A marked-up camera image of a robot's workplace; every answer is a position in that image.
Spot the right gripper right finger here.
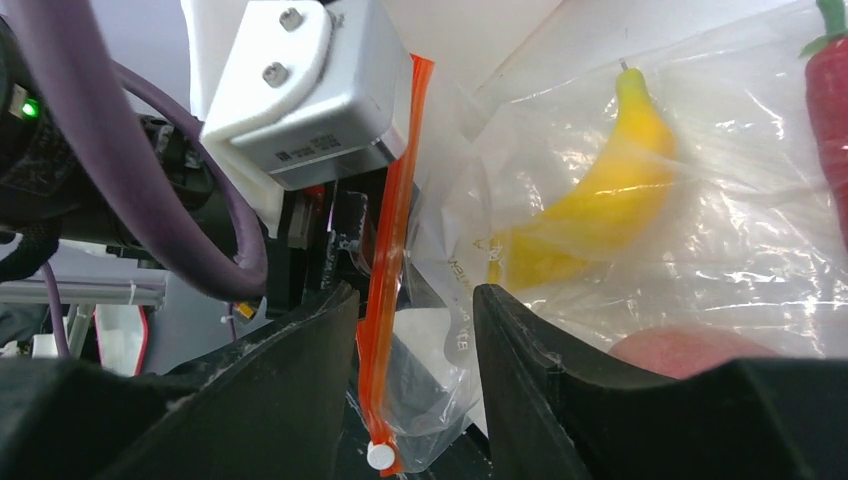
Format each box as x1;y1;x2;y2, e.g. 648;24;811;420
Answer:
473;285;847;479

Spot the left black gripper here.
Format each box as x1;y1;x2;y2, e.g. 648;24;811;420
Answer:
265;185;371;315

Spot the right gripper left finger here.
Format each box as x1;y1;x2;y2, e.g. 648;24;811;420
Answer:
1;283;359;479

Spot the red fake fruit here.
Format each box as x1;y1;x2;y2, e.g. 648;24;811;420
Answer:
608;326;779;379

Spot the yellow fake pepper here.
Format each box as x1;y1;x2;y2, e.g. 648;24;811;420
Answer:
487;67;678;290

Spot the clear zip top bag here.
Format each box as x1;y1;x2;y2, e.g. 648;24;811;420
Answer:
357;1;847;476

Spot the red fake chili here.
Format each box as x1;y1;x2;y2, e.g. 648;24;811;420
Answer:
800;0;847;241

